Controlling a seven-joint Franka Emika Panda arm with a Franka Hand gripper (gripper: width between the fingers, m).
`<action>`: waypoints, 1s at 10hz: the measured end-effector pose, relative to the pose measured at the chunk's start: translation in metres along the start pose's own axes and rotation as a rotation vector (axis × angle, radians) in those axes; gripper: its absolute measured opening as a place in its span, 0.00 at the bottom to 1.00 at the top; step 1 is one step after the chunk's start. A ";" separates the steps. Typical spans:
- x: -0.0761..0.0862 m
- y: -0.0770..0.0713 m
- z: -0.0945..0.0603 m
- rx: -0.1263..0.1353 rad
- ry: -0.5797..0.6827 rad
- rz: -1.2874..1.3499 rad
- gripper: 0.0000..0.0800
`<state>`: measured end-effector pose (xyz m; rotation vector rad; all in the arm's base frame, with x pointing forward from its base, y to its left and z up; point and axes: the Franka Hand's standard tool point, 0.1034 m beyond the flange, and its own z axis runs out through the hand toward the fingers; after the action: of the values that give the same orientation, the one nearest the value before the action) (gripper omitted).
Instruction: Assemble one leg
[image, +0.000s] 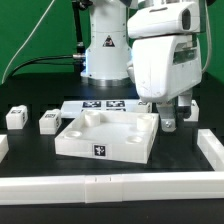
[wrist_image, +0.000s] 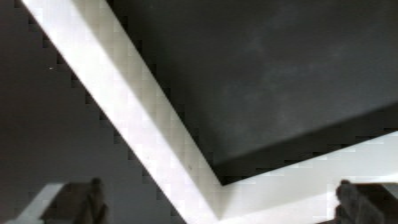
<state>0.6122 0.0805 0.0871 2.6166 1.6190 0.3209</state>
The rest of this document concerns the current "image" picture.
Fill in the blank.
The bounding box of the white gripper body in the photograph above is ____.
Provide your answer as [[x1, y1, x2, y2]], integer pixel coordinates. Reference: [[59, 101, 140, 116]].
[[129, 34, 202, 103]]

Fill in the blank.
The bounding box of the white left fence piece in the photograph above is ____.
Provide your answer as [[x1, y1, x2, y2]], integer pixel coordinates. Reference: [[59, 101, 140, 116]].
[[0, 135, 9, 162]]

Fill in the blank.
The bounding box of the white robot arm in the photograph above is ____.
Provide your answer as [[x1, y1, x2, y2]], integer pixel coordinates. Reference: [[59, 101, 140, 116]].
[[81, 0, 216, 132]]

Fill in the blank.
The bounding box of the white square tabletop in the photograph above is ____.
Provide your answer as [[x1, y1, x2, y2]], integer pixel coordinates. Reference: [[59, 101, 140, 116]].
[[55, 110, 159, 164]]

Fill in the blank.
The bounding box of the white front fence rail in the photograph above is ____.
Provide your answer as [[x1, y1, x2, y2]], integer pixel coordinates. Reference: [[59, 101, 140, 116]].
[[0, 171, 224, 205]]

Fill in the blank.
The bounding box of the white marker base plate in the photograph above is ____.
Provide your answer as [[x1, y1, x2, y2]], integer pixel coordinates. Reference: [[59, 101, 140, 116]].
[[61, 99, 138, 118]]

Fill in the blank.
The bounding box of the black cable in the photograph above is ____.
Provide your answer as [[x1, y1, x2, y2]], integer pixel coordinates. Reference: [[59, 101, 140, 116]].
[[4, 54, 87, 81]]

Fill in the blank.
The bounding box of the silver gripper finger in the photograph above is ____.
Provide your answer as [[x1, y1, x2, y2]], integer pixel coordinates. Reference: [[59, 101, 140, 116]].
[[177, 90, 192, 119], [156, 101, 176, 132]]

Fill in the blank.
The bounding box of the white cable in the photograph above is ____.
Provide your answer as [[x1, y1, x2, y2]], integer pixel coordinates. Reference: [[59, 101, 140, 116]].
[[1, 0, 57, 85]]

